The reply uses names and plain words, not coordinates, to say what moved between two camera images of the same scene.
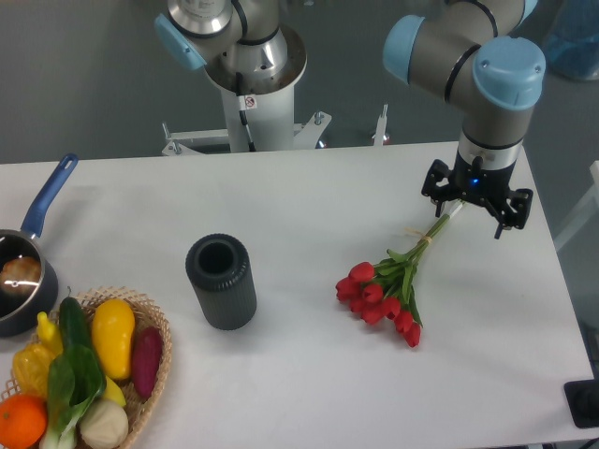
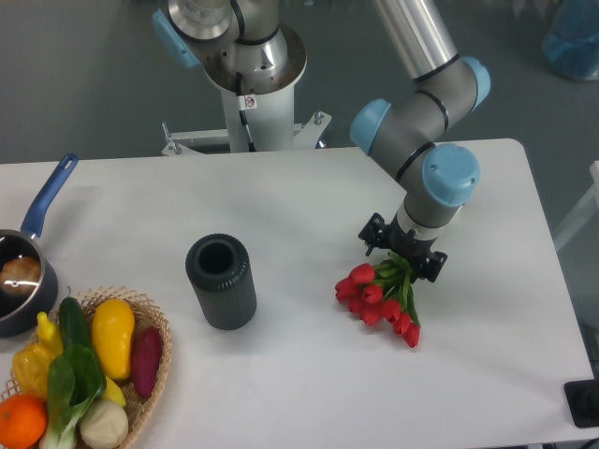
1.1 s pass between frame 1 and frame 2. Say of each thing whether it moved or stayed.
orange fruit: stayed
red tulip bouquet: stayed
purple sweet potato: stayed
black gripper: moved
